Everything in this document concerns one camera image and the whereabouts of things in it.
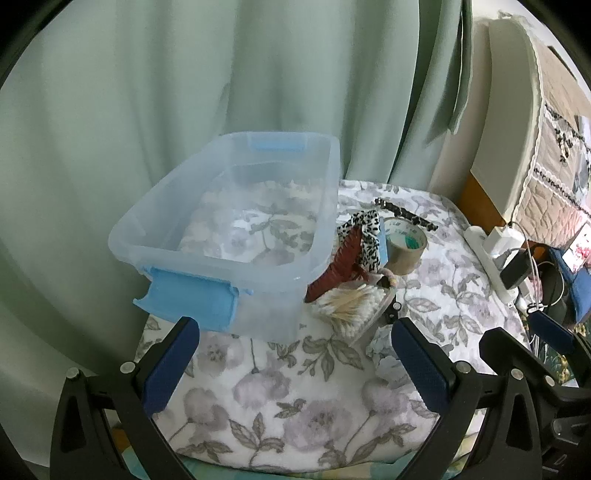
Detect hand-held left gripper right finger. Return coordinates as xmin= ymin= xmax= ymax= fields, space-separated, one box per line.
xmin=390 ymin=316 xmax=546 ymax=480

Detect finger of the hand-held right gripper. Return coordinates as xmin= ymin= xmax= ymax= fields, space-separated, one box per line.
xmin=480 ymin=330 xmax=561 ymax=407
xmin=530 ymin=313 xmax=591 ymax=393

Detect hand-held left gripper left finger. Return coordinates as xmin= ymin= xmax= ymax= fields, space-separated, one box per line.
xmin=51 ymin=316 xmax=200 ymax=480

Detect clear plastic container blue latches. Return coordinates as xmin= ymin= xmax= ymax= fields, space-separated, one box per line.
xmin=107 ymin=131 xmax=341 ymax=342

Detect cotton swab box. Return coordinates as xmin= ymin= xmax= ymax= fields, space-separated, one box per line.
xmin=310 ymin=282 xmax=398 ymax=347

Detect clear packing tape roll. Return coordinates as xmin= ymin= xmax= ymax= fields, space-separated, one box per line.
xmin=382 ymin=217 xmax=428 ymax=274

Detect reddish brown hair claw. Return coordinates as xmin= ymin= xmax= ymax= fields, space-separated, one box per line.
xmin=303 ymin=226 xmax=370 ymax=303

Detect black white leopard scrunchie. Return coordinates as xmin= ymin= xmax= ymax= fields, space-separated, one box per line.
xmin=336 ymin=209 xmax=386 ymax=278

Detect dark round pot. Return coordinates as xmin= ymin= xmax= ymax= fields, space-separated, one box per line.
xmin=538 ymin=261 xmax=568 ymax=305

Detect blue cloth bag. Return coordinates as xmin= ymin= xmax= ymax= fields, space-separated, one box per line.
xmin=554 ymin=244 xmax=591 ymax=324

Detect black power adapter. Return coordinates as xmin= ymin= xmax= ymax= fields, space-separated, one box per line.
xmin=500 ymin=249 xmax=536 ymax=289

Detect white charger plug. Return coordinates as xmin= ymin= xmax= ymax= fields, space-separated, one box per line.
xmin=485 ymin=225 xmax=525 ymax=259

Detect white power strip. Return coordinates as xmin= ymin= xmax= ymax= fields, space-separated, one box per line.
xmin=464 ymin=225 xmax=522 ymax=303

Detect floral blanket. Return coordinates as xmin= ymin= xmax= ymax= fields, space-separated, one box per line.
xmin=134 ymin=178 xmax=532 ymax=472

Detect black beaded hair clip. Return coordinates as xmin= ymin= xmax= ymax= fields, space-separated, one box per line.
xmin=374 ymin=198 xmax=438 ymax=232

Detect green curtain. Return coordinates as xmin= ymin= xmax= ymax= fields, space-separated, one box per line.
xmin=0 ymin=0 xmax=478 ymax=467

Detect wooden bed frame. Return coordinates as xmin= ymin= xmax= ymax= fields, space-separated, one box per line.
xmin=457 ymin=173 xmax=504 ymax=234

